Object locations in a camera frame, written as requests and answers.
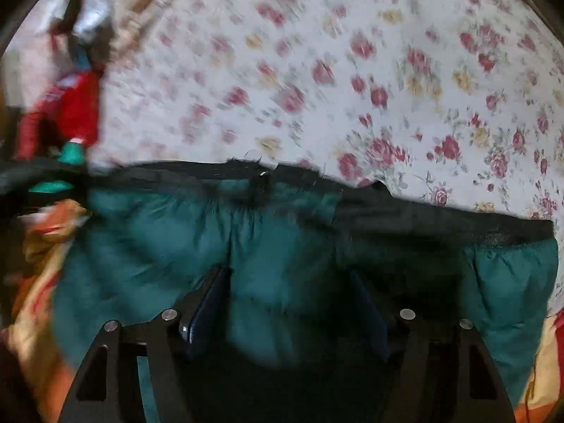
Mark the beige satin cloth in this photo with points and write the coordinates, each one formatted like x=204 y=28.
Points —
x=141 y=17

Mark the teal cloth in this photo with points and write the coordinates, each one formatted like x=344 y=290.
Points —
x=70 y=153

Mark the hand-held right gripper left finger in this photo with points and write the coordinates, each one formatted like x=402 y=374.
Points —
x=207 y=308

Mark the white floral bed sheet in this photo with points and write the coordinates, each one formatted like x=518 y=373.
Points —
x=330 y=75

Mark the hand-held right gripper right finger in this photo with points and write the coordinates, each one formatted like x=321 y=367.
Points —
x=372 y=313

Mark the pile of clothes, grey top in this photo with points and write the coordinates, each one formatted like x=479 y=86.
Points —
x=90 y=6

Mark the red garment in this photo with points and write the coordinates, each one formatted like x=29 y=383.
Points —
x=72 y=105

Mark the green quilted puffer jacket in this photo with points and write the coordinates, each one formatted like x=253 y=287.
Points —
x=286 y=238

